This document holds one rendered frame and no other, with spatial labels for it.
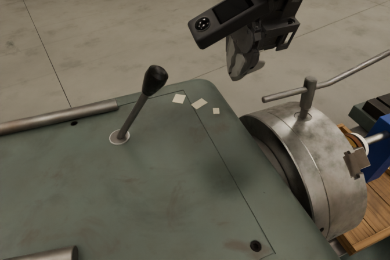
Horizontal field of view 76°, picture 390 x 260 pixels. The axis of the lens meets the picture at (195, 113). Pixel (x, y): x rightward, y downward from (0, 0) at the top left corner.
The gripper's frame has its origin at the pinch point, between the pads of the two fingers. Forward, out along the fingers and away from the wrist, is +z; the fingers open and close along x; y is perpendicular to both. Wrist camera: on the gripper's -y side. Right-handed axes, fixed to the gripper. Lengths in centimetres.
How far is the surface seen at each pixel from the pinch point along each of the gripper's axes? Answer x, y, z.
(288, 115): -9.7, 9.7, 4.7
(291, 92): -8.6, 7.7, -2.5
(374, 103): -4, 65, 33
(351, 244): -38, 24, 31
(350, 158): -22.0, 15.5, 3.7
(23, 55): 245, -120, 199
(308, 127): -14.1, 10.8, 2.9
